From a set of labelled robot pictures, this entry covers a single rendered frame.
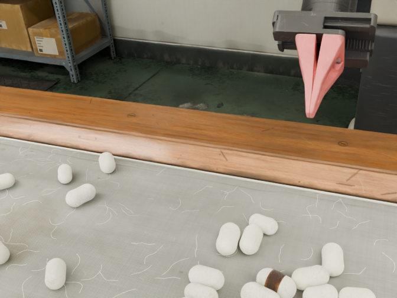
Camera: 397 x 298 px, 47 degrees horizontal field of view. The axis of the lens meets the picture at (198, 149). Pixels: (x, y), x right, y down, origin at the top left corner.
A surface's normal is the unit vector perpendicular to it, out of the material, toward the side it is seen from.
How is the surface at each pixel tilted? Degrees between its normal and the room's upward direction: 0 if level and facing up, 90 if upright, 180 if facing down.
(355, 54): 40
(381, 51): 90
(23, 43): 90
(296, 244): 0
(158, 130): 0
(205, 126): 0
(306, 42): 62
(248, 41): 89
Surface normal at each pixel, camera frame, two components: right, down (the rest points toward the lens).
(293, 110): -0.07, -0.84
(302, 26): -0.29, -0.30
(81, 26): 0.92, 0.15
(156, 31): -0.42, 0.48
